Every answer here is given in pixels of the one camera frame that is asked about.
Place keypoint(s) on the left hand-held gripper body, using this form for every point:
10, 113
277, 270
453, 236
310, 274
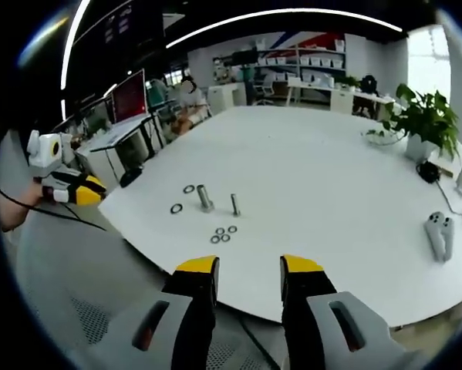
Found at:
45, 154

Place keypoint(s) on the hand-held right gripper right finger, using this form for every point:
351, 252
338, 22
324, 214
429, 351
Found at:
307, 320

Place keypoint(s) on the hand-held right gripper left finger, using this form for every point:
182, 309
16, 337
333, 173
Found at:
194, 320

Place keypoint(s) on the small metal washer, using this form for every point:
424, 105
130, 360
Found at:
215, 239
226, 237
220, 231
232, 229

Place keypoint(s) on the large metal washer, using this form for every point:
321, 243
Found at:
188, 189
176, 208

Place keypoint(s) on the thin threaded stud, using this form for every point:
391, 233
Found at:
235, 206

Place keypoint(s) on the thick threaded stud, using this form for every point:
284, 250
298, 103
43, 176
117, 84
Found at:
204, 198

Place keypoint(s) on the white side desk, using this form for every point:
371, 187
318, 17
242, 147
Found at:
119, 133

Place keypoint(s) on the red screen monitor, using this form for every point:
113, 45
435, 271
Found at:
129, 96

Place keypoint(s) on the curved ceiling light strip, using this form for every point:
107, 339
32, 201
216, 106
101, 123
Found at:
284, 19
70, 42

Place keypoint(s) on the white handheld controller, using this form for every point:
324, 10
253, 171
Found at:
434, 233
447, 237

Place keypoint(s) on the white low cabinet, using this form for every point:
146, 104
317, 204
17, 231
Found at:
226, 98

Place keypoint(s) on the small black device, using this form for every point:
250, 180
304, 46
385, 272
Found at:
428, 171

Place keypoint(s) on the white office chair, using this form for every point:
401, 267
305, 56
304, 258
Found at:
264, 88

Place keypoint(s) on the white long background desk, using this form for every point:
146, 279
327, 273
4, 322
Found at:
331, 94

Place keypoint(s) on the potted green plant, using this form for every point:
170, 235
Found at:
427, 115

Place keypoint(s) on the small background plant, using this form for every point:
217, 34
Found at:
350, 81

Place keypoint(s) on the black backpack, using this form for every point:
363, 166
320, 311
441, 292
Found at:
368, 84

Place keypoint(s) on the white storage shelf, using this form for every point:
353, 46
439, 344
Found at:
304, 58

